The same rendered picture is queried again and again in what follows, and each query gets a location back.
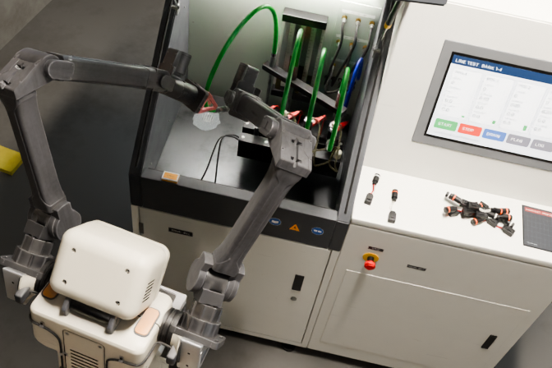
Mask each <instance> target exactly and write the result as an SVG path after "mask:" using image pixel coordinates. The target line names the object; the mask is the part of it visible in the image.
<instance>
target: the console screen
mask: <svg viewBox="0 0 552 368"><path fill-rule="evenodd" d="M412 141H415V142H420V143H423V144H428V145H434V146H438V147H442V148H446V149H450V150H456V151H461V152H464V153H469V154H475V155H480V156H483V157H487V158H491V159H498V160H502V161H506V162H510V163H516V164H521V165H524V166H528V167H533V168H539V169H543V170H547V171H551V172H552V62H551V61H546V60H542V59H539V58H534V57H528V56H523V55H519V54H516V53H508V52H505V51H500V50H496V49H492V48H485V47H481V46H477V45H473V44H466V43H462V42H458V41H454V40H450V39H446V40H445V41H444V45H443V47H442V50H441V53H440V55H439V60H438V62H437V65H436V68H435V72H434V74H433V76H432V79H431V82H430V86H429V89H428V91H427V94H426V97H425V101H424V103H423V106H422V109H421V113H420V116H419V118H418V121H417V124H416V128H415V130H414V133H413V136H412Z"/></svg>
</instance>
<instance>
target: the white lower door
mask: <svg viewBox="0 0 552 368"><path fill-rule="evenodd" d="M231 229H232V227H228V226H224V225H220V224H216V223H210V222H206V221H202V220H199V219H194V218H188V217H184V216H181V215H176V214H170V213H166V212H162V211H158V210H155V209H148V208H144V207H143V206H142V207H140V222H139V232H140V233H141V236H142V237H145V238H148V239H150V240H152V241H155V242H158V243H160V244H163V245H165V246H166V247H167V248H168V251H169V260H168V264H167V268H166V270H165V273H164V276H163V280H162V282H161V286H164V287H166V288H170V289H172V290H174V291H176V292H180V293H182V294H185V295H186V311H188V310H190V307H191V303H192V301H193V298H194V295H193V292H190V291H187V289H186V278H187V275H188V272H189V269H190V267H191V265H192V263H193V261H194V260H195V259H197V258H200V256H201V254H202V253H203V251H206V252H209V253H211V254H212V253H213V251H214V250H215V249H216V248H218V247H219V246H220V245H221V243H222V242H223V241H224V239H225V238H226V237H227V235H228V234H229V232H230V231H231ZM330 252H331V250H330V249H329V248H328V249H326V248H322V247H318V246H312V245H308V244H304V243H300V242H296V241H289V240H286V239H282V238H278V237H271V236H268V235H264V234H260V235H259V236H258V238H257V239H256V241H255V243H254V244H253V246H252V247H251V249H250V250H249V251H248V253H247V254H246V257H245V259H244V260H243V262H242V263H243V264H244V267H245V275H244V277H243V278H242V280H241V282H240V284H239V288H238V290H237V294H236V296H235V297H234V298H233V299H232V300H231V301H230V302H227V301H223V303H222V305H221V307H222V308H223V312H222V314H221V316H220V319H219V322H221V324H223V325H227V326H230V327H234V328H238V329H244V330H248V331H251V332H256V333H259V334H266V335H269V336H273V337H277V338H283V339H287V340H291V341H294V342H299V343H300V342H301V341H302V338H303V334H304V332H305V329H306V325H307V322H308V319H309V317H310V314H311V310H312V307H313V305H314V302H315V298H316V295H317V292H318V289H319V286H320V282H321V279H322V277H323V274H324V270H325V267H326V265H327V262H328V259H329V255H330Z"/></svg>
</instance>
